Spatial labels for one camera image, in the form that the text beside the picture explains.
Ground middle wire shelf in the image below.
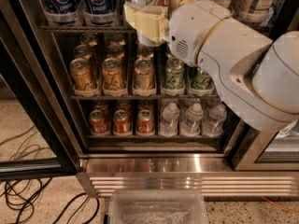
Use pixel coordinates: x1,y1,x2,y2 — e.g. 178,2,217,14
70,94,220,100

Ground green can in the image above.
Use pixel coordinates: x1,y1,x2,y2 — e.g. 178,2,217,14
164,57,184,90
189,67,211,91

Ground steel fridge base grille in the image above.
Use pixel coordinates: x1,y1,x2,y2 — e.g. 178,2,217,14
77,154,299,198

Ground top wire shelf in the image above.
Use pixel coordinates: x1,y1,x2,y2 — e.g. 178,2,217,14
40,24,271,34

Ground orange cable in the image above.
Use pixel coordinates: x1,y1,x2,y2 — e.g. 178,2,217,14
261,196,299,217

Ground orange can front middle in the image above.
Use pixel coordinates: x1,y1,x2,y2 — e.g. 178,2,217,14
113,110,132,133

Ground wire shelf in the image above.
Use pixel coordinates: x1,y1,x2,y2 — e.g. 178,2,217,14
70,94,220,100
88,135,220,142
40,24,271,34

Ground clear plastic bin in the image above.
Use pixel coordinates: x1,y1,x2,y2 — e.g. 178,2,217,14
108,189,208,224

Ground orange can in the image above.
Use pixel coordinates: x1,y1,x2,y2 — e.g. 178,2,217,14
113,110,132,133
89,110,108,133
136,109,154,134

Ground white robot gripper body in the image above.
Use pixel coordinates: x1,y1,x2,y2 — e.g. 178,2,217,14
168,0,232,67

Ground gold can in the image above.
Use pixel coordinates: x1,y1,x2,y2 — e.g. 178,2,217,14
102,58,124,91
135,58,154,91
69,58,96,91

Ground gold can front left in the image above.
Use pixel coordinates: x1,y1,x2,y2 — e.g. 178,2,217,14
69,58,96,91

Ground bottom wire shelf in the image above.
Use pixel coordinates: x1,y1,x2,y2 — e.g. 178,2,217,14
88,135,220,142

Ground green can front left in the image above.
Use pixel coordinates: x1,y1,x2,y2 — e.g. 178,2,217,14
164,57,184,90

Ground open fridge glass door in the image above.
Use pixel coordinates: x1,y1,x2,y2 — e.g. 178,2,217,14
0,0,81,181

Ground gold can front middle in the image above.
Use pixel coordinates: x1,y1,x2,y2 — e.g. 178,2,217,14
102,58,124,91

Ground black cables on floor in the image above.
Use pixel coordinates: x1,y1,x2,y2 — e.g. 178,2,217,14
0,124,101,224

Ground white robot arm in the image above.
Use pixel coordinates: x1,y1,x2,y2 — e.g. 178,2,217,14
123,0,299,133

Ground green can front right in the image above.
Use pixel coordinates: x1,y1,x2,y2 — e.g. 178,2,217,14
189,67,211,91

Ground orange can front right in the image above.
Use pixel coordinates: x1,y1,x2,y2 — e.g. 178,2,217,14
136,109,154,134

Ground gold can front right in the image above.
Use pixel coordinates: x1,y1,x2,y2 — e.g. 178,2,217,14
135,58,154,91

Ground orange can front left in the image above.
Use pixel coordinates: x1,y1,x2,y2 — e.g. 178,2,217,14
89,110,108,133

